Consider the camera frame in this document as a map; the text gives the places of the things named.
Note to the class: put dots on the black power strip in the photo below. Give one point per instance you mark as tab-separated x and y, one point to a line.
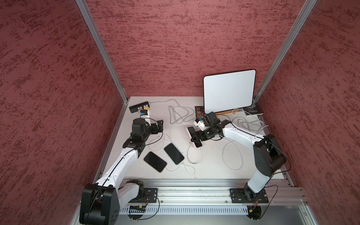
137	107

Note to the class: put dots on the wooden tablet stand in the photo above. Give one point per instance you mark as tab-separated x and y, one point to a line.
234	111

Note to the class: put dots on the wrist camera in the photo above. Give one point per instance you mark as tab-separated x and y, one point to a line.
200	123
145	114

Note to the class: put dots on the black book gold letters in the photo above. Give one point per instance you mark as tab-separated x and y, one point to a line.
199	110

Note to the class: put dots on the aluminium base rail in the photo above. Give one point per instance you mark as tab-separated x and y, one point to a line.
217	192

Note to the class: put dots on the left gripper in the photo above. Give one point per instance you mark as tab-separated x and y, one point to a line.
155	131

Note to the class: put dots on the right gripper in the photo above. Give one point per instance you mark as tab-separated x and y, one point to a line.
197	133

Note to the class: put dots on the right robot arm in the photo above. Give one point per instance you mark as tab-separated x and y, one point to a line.
267	154

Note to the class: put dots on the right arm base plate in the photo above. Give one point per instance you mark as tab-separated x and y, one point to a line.
241	195

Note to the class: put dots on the white tablet panel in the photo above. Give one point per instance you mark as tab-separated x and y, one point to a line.
228	91

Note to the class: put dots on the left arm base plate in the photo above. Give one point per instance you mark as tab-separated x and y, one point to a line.
149	196

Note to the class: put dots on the left aluminium corner post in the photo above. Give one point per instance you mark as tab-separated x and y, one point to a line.
84	9

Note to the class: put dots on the green-cased phone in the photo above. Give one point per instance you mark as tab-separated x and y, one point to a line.
175	155

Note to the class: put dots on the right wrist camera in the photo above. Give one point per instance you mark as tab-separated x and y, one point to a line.
200	123

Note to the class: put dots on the orange-cased phone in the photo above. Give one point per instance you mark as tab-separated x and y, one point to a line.
155	162

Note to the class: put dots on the right aluminium corner post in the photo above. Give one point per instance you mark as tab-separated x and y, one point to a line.
296	27

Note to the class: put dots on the aluminium corner post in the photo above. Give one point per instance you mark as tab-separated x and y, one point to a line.
296	27
84	9

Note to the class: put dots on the small black box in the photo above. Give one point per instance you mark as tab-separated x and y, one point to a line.
255	110

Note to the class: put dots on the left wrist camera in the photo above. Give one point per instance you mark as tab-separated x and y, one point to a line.
145	114

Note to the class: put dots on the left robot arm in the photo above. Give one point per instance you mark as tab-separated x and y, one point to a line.
102	201

